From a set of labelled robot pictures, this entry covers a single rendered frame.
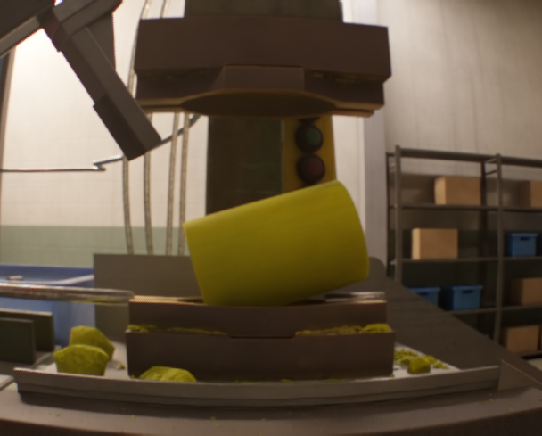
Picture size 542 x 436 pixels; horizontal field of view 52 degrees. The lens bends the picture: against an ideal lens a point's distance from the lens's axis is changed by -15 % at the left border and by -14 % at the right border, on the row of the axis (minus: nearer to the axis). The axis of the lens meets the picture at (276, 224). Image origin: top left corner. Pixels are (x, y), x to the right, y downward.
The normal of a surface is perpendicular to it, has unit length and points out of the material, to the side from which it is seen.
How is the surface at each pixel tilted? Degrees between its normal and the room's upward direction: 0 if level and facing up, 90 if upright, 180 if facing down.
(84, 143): 90
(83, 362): 77
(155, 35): 90
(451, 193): 90
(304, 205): 49
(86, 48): 90
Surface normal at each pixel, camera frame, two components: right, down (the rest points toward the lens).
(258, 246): 0.04, -0.26
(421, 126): 0.11, -0.04
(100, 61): 0.51, -0.04
